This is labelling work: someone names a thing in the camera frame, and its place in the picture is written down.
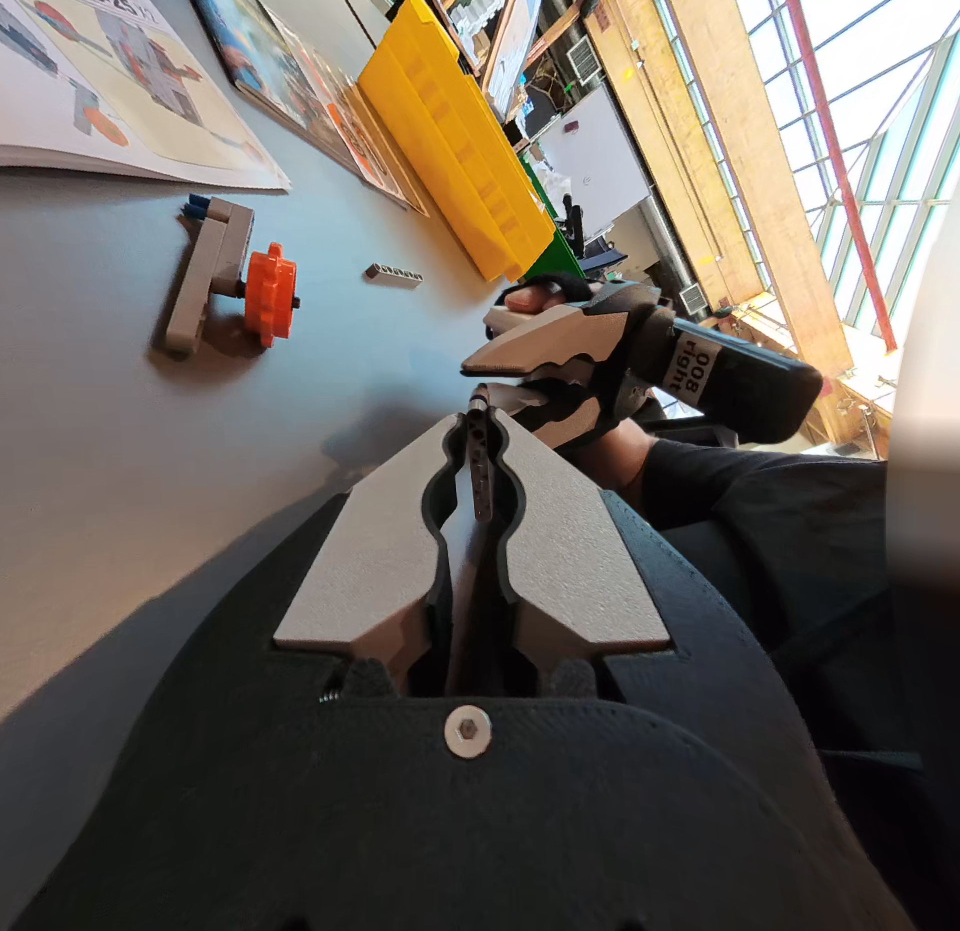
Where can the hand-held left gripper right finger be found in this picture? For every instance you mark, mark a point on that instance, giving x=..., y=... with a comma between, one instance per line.
x=585, y=571

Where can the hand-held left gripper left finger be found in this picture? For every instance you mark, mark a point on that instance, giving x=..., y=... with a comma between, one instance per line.
x=352, y=571

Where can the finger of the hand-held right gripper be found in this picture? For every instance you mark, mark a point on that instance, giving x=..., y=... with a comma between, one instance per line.
x=547, y=338
x=577, y=421

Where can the grey beam with blue pins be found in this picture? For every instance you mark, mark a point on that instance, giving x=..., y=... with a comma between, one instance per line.
x=480, y=481

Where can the person's right forearm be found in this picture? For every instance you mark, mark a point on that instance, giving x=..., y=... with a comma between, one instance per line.
x=619, y=458

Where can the person's right hand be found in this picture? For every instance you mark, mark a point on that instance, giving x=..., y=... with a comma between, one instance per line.
x=529, y=297

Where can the green plastic bin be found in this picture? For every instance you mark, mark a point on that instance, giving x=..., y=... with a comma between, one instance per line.
x=559, y=256

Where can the black office chair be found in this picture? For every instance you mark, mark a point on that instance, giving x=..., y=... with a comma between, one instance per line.
x=574, y=222

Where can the long grey holed beam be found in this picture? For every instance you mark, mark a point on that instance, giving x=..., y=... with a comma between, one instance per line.
x=394, y=273

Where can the whiteboard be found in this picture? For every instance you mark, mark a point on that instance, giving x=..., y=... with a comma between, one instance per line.
x=600, y=158

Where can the yellow plastic bin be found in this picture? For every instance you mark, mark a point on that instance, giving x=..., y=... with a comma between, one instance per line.
x=450, y=136

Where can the orange print leaflet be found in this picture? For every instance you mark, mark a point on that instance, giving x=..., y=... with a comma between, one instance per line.
x=352, y=136

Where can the orange wheel beam assembly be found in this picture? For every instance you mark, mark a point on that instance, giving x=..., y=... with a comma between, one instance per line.
x=266, y=293

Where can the leaning printed board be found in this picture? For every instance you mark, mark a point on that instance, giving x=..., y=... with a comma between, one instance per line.
x=517, y=38

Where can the open white instruction booklet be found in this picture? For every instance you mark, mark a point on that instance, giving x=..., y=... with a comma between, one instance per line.
x=112, y=83

